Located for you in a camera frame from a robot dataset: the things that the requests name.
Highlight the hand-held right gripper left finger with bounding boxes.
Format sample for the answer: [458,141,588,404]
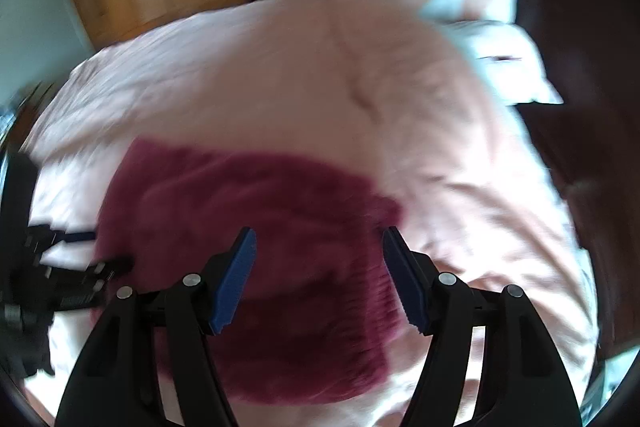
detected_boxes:
[54,227,258,427]

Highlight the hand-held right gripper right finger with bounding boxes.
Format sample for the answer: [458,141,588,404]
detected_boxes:
[381,226,583,427]

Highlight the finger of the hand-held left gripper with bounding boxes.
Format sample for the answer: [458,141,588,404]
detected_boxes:
[50,256,135,290]
[30,227,99,260]

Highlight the magenta fleece pants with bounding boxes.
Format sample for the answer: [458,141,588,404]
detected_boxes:
[92,139,406,408]

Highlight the pink bed sheet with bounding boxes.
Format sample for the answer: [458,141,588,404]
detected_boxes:
[22,0,601,427]

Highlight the white pillow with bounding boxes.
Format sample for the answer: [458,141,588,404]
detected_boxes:
[420,0,565,106]

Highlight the dark wooden headboard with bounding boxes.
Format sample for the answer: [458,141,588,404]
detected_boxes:
[385,0,640,360]

